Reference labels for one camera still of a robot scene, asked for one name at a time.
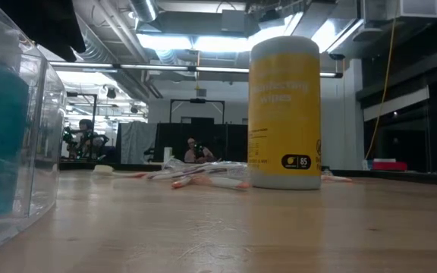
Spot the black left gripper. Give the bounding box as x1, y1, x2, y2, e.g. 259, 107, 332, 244
0, 0, 87, 64

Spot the silver ventilation duct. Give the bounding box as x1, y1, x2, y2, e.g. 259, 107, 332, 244
129, 0, 159, 23

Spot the bright ceiling light panel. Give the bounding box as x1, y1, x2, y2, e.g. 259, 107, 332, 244
137, 11, 303, 54

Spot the black partition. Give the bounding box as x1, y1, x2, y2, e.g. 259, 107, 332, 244
153, 122, 249, 166

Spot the ceiling light strip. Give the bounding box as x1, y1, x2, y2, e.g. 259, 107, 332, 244
46, 60, 344, 79

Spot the person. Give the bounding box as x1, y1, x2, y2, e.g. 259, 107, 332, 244
63, 118, 109, 159
183, 136, 215, 164

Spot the white vent unit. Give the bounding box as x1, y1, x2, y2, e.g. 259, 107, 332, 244
362, 0, 437, 20

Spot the yellow cable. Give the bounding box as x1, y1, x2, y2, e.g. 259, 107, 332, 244
365, 17, 398, 161

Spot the grey ceiling box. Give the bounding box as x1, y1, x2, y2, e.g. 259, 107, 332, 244
220, 8, 247, 33

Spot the grey cloth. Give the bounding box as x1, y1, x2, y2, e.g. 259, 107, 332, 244
121, 121, 158, 165

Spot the yellow disinfecting wipes canister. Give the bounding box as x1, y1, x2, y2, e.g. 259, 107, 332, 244
247, 36, 322, 191

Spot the purple toothbrush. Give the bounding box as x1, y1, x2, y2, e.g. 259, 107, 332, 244
165, 158, 248, 171
142, 166, 248, 180

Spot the unwrapped orange white toothbrush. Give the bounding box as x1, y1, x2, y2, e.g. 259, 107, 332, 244
92, 164, 146, 179

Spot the clear acrylic organizer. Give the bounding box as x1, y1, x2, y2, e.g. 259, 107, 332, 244
0, 0, 68, 261

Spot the red box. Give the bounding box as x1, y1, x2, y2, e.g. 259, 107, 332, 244
371, 161, 408, 172

